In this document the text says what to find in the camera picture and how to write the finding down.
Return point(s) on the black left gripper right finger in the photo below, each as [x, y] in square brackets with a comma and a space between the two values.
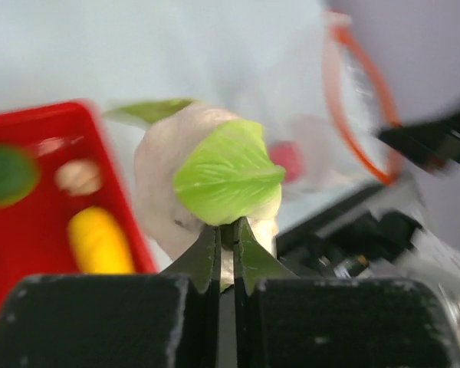
[286, 321]

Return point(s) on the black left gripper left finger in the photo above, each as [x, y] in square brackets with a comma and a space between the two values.
[168, 319]

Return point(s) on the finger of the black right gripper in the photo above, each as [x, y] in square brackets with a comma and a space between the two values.
[429, 144]

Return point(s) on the yellow fake mango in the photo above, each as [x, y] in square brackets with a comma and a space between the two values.
[98, 243]

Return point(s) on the clear zip top bag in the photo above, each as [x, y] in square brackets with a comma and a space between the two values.
[331, 102]

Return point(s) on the green fake leafy vegetable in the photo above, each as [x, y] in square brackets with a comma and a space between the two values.
[200, 165]

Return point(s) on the red fake apple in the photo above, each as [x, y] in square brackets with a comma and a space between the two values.
[288, 155]

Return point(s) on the white fake garlic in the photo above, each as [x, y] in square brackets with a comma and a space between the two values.
[79, 177]

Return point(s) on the yellow green fake fruit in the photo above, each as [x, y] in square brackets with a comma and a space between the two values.
[19, 174]

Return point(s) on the red plastic tray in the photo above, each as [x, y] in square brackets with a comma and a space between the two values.
[33, 235]

